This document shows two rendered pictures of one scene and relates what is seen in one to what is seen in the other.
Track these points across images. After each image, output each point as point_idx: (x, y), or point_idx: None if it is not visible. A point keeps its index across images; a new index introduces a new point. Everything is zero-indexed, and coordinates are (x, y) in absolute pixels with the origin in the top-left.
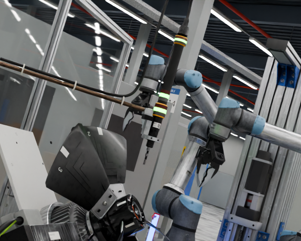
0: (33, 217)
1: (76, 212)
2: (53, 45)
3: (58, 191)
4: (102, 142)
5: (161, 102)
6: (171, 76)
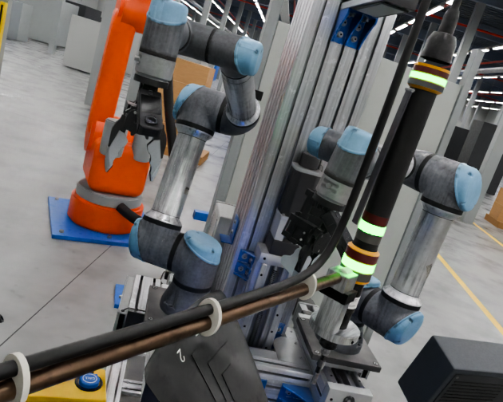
0: None
1: None
2: None
3: None
4: (209, 356)
5: (372, 250)
6: (402, 182)
